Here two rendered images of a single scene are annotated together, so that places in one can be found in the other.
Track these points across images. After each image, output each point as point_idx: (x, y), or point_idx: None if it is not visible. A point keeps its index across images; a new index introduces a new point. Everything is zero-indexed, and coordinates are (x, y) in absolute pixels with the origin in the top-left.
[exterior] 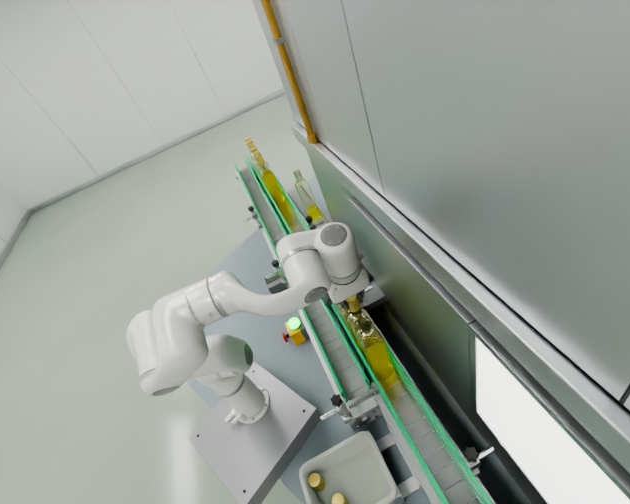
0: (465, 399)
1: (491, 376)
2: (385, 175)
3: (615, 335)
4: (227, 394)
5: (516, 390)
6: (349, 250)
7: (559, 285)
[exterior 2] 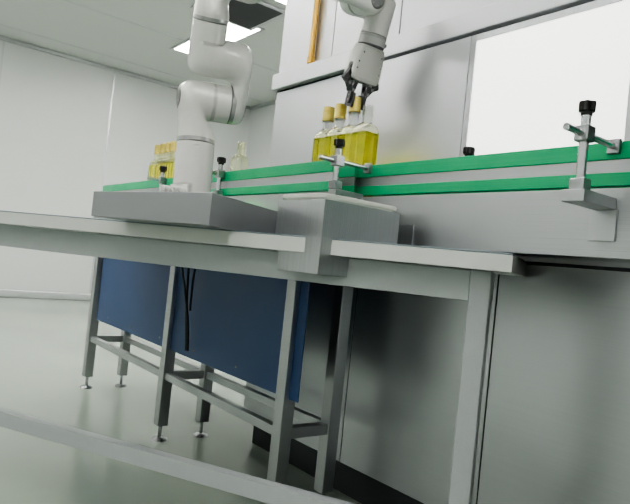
0: None
1: (485, 69)
2: (408, 10)
3: None
4: (200, 135)
5: (504, 47)
6: (393, 6)
7: None
